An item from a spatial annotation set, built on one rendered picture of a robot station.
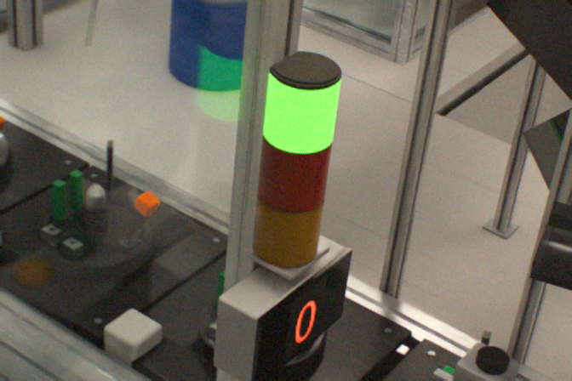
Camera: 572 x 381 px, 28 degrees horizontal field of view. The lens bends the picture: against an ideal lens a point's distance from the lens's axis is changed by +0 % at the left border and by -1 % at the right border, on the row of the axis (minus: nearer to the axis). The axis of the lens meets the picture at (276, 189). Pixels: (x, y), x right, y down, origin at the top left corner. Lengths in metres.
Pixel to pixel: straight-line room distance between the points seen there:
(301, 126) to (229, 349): 0.19
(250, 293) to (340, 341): 0.40
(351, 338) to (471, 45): 1.03
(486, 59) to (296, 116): 1.37
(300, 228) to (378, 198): 0.85
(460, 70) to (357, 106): 0.25
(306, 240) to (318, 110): 0.11
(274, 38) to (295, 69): 0.03
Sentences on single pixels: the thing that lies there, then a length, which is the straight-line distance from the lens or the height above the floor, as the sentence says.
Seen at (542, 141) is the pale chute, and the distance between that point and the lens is 1.23.
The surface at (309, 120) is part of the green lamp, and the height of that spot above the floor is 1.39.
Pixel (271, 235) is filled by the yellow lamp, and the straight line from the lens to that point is 0.84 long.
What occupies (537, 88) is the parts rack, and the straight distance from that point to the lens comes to 1.54.
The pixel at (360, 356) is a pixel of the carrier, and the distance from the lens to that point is 1.23.
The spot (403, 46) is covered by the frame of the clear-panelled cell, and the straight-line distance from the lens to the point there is 2.04.
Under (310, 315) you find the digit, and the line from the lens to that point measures 0.91.
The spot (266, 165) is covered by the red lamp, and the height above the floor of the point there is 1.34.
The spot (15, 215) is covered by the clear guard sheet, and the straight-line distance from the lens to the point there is 0.66.
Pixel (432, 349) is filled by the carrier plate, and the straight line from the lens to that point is 1.26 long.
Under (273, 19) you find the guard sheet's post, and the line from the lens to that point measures 0.78.
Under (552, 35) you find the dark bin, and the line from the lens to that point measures 1.18.
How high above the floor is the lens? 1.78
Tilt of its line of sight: 33 degrees down
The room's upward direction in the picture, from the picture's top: 6 degrees clockwise
